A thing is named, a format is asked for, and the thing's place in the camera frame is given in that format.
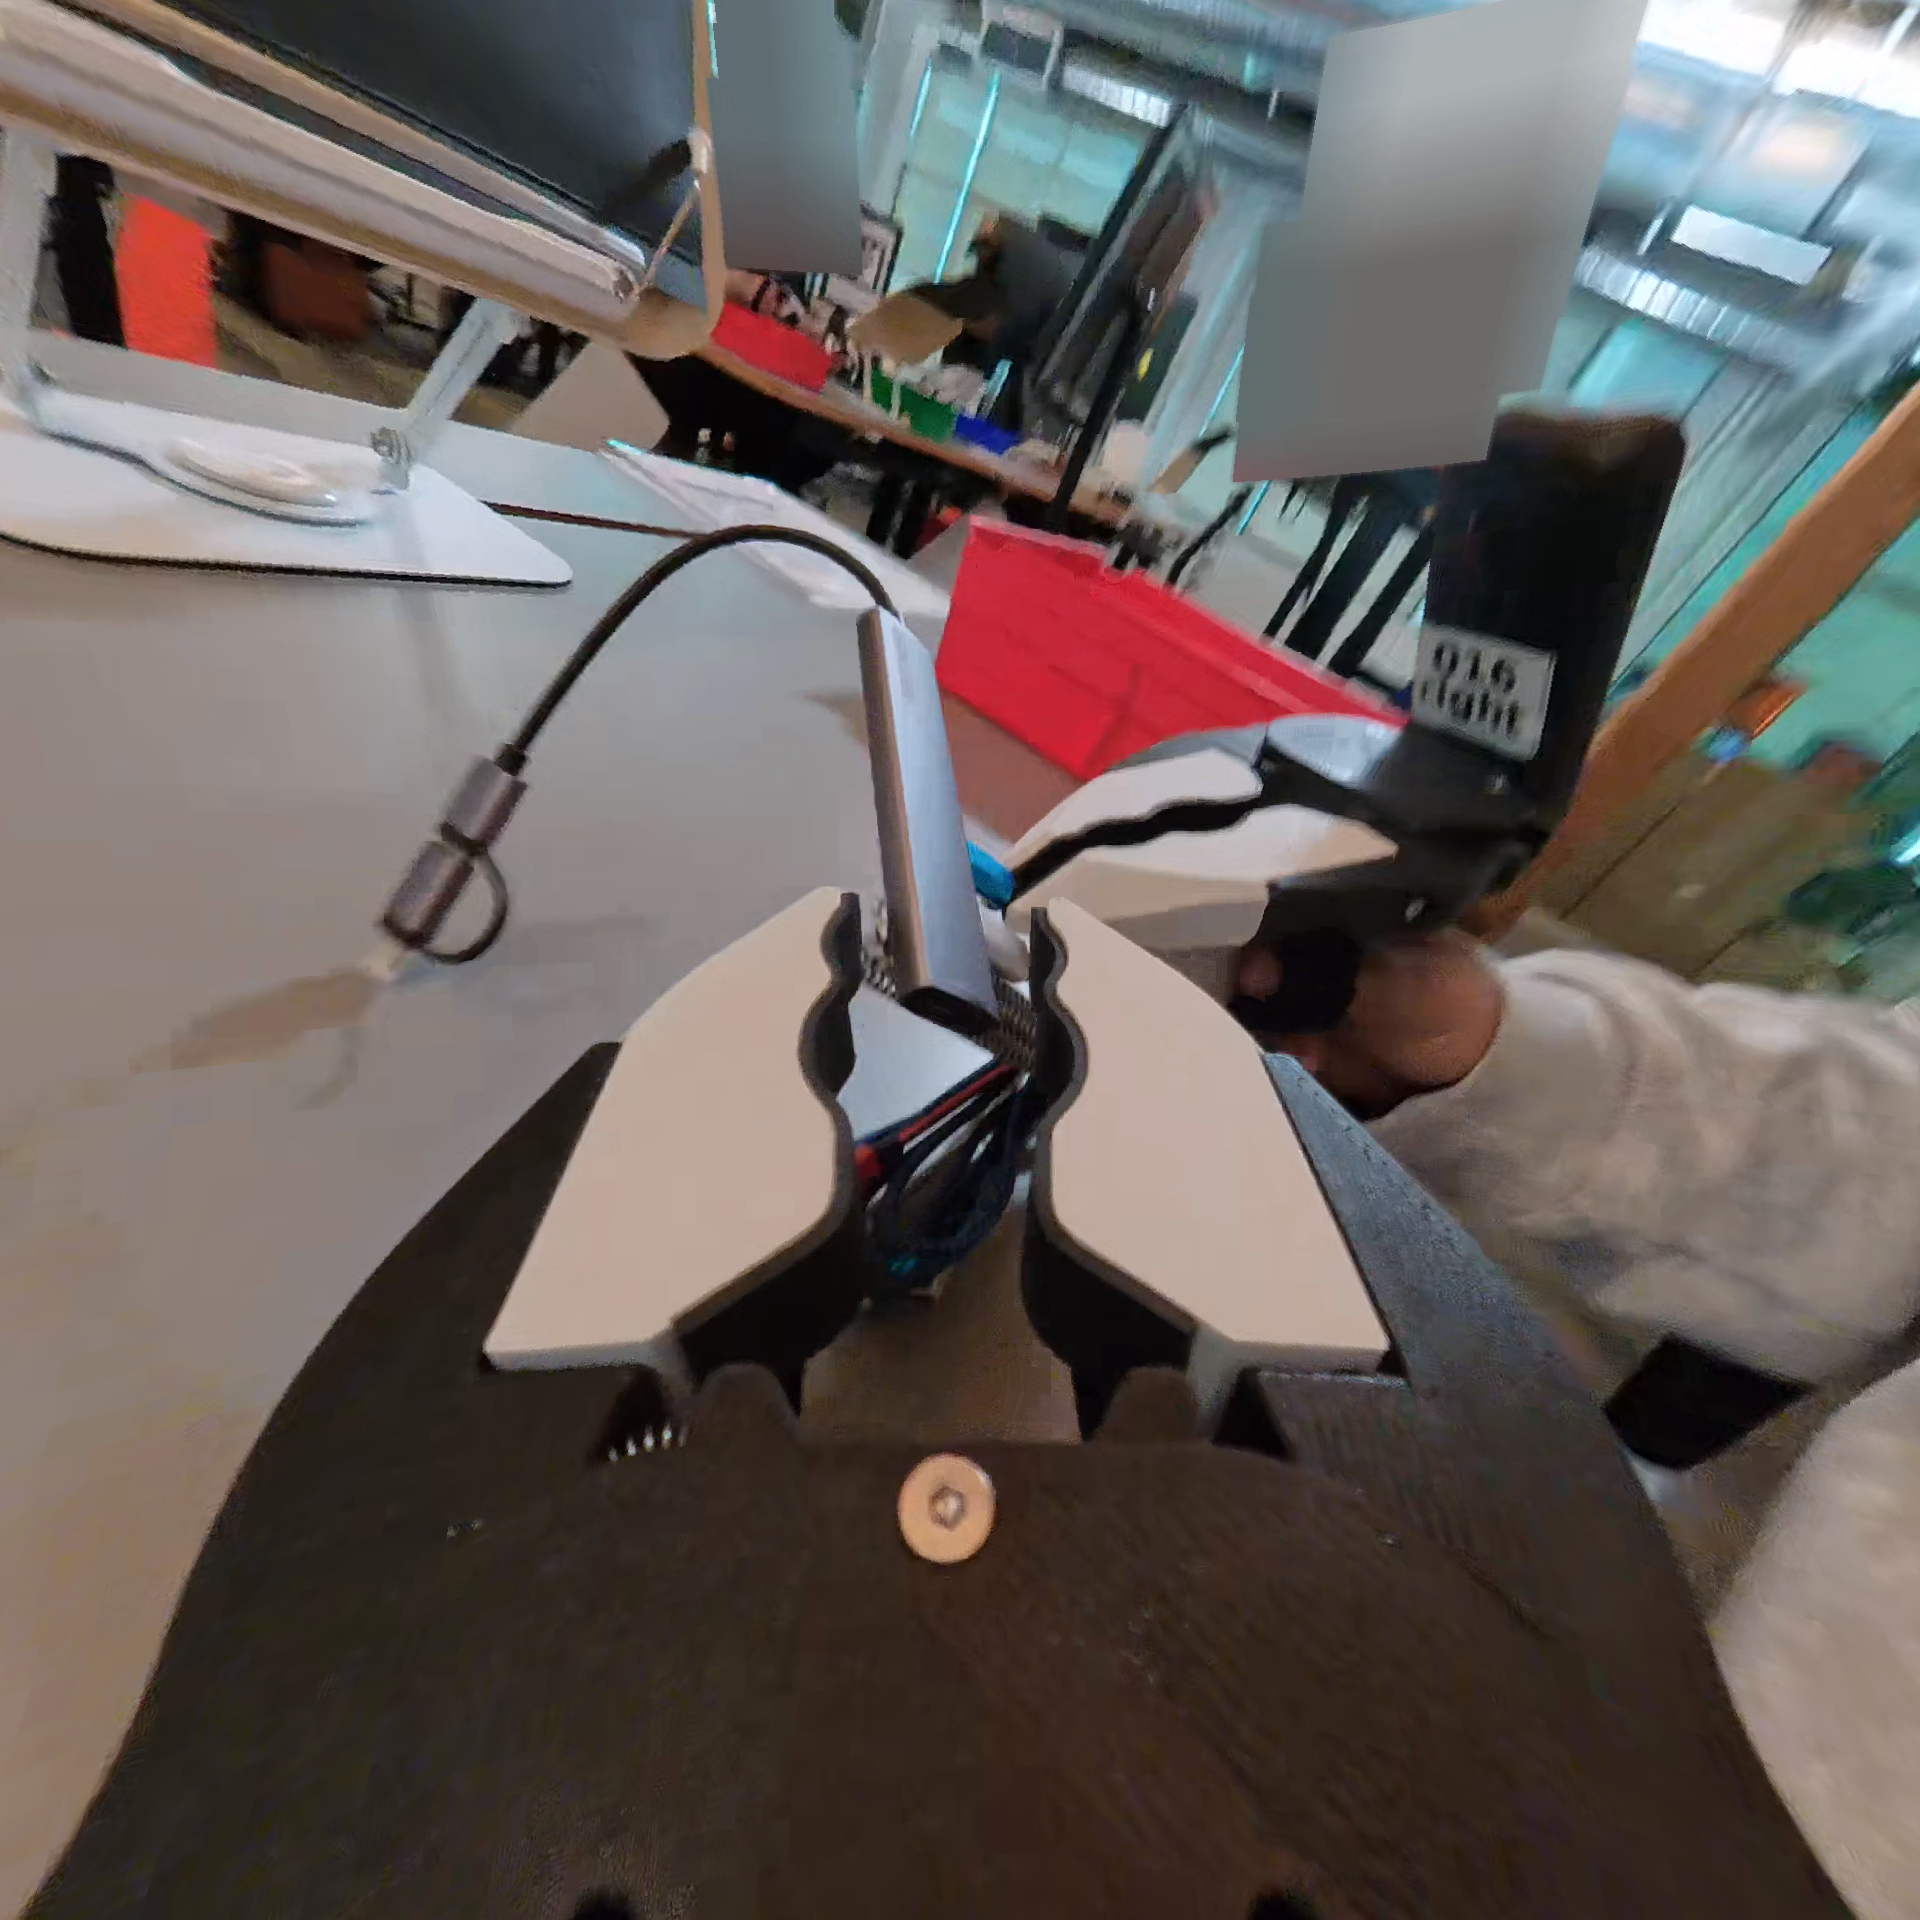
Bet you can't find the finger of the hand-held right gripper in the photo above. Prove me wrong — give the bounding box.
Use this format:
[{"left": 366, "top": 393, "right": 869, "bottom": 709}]
[
  {"left": 1000, "top": 732, "right": 1273, "bottom": 880},
  {"left": 1007, "top": 816, "right": 1400, "bottom": 993}
]

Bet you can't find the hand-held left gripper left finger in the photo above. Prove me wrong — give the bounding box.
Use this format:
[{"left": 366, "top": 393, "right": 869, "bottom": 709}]
[{"left": 480, "top": 884, "right": 876, "bottom": 1374}]

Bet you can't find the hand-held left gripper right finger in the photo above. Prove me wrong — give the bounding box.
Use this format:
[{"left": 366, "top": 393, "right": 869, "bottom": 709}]
[{"left": 1023, "top": 896, "right": 1395, "bottom": 1419}]

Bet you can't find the grey usb hub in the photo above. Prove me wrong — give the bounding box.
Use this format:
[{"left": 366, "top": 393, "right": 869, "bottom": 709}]
[{"left": 855, "top": 603, "right": 1003, "bottom": 1041}]

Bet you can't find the black white braided usb-c cable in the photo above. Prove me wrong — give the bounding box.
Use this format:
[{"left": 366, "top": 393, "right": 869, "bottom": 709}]
[{"left": 847, "top": 960, "right": 1051, "bottom": 1298}]

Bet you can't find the black hub cable with plug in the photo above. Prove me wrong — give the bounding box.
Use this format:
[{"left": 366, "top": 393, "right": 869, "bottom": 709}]
[{"left": 375, "top": 526, "right": 903, "bottom": 969}]

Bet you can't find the person's right hand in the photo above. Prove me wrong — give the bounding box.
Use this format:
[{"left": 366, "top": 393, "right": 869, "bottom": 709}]
[{"left": 1237, "top": 931, "right": 1504, "bottom": 1121}]

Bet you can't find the red plastic bin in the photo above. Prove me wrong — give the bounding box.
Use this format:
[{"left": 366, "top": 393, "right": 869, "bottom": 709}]
[{"left": 936, "top": 516, "right": 1403, "bottom": 782}]

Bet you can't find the wooden edged desk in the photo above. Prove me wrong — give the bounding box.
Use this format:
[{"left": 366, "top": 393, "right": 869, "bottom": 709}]
[{"left": 696, "top": 293, "right": 1185, "bottom": 534}]

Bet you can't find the laminated paper sheet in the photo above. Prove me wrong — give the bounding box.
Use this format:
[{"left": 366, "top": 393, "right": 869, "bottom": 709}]
[{"left": 608, "top": 442, "right": 953, "bottom": 617}]

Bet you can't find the small red bin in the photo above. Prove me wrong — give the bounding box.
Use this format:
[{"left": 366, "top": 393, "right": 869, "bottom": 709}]
[{"left": 709, "top": 297, "right": 833, "bottom": 396}]

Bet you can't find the silver laptop stand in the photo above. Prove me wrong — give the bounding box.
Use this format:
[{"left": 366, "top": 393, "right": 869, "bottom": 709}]
[{"left": 0, "top": 0, "right": 725, "bottom": 590}]

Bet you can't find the dark laptop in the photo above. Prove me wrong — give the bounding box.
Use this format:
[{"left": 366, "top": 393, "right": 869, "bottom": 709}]
[{"left": 88, "top": 0, "right": 707, "bottom": 265}]

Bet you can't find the wooden frame beam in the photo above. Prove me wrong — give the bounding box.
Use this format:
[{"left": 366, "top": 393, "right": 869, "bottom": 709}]
[{"left": 1477, "top": 397, "right": 1920, "bottom": 940}]

